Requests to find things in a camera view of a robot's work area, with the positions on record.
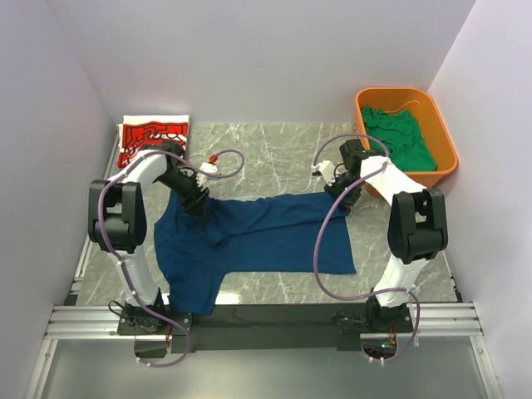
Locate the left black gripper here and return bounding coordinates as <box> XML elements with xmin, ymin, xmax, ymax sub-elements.
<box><xmin>155</xmin><ymin>169</ymin><xmax>209</xmax><ymax>219</ymax></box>

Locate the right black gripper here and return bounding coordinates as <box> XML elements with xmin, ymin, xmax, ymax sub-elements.
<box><xmin>324</xmin><ymin>173</ymin><xmax>365</xmax><ymax>213</ymax></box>

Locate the dark blue t-shirt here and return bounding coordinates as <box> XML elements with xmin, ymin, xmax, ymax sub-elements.
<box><xmin>154</xmin><ymin>192</ymin><xmax>333</xmax><ymax>314</ymax></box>

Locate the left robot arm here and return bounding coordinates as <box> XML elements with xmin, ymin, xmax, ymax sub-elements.
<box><xmin>88</xmin><ymin>141</ymin><xmax>219</xmax><ymax>334</ymax></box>

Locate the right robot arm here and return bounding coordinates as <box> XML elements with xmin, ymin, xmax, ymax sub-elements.
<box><xmin>312</xmin><ymin>139</ymin><xmax>448</xmax><ymax>332</ymax></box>

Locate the green t-shirt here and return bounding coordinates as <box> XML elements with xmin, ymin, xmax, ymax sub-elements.
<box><xmin>361</xmin><ymin>106</ymin><xmax>437</xmax><ymax>172</ymax></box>

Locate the orange plastic bin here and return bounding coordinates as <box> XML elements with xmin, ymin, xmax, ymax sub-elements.
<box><xmin>353</xmin><ymin>86</ymin><xmax>458</xmax><ymax>188</ymax></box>

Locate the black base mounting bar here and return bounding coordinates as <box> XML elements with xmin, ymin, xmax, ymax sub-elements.
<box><xmin>117</xmin><ymin>303</ymin><xmax>415</xmax><ymax>358</ymax></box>

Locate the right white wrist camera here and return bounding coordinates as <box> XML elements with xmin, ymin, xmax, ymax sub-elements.
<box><xmin>311</xmin><ymin>160</ymin><xmax>339</xmax><ymax>185</ymax></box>

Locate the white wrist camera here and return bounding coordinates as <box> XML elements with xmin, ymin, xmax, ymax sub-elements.
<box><xmin>194</xmin><ymin>154</ymin><xmax>220</xmax><ymax>189</ymax></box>
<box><xmin>311</xmin><ymin>160</ymin><xmax>339</xmax><ymax>185</ymax></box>

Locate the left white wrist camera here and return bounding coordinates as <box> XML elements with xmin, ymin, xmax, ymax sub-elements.
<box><xmin>194</xmin><ymin>154</ymin><xmax>220</xmax><ymax>189</ymax></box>

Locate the aluminium extrusion rail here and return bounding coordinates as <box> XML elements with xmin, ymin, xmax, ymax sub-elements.
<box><xmin>22</xmin><ymin>124</ymin><xmax>505</xmax><ymax>399</ymax></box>

